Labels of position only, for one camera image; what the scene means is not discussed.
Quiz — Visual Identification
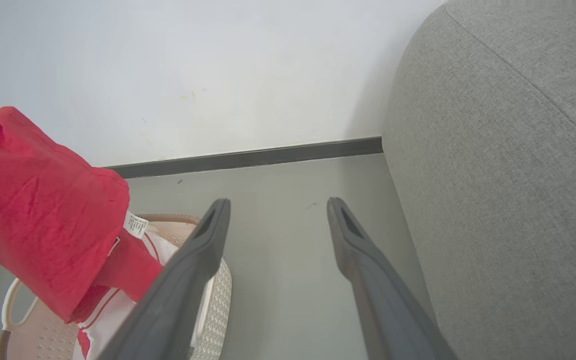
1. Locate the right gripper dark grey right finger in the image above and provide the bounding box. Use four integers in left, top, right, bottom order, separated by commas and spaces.
326, 196, 459, 360

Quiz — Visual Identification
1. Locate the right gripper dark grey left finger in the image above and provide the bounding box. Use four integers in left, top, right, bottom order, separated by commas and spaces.
97, 198, 232, 360

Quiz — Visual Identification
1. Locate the cream perforated laundry basket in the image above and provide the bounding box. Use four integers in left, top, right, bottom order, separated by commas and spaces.
0, 213, 233, 360

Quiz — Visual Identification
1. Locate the white garment with red trim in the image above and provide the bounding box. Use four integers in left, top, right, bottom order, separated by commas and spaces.
70, 211, 216, 360

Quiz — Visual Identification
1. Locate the dark grey baseboard strip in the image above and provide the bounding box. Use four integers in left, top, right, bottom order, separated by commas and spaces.
104, 136, 384, 180

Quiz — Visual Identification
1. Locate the grey fabric sofa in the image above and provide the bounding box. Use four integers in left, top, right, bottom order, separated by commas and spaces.
382, 0, 576, 360

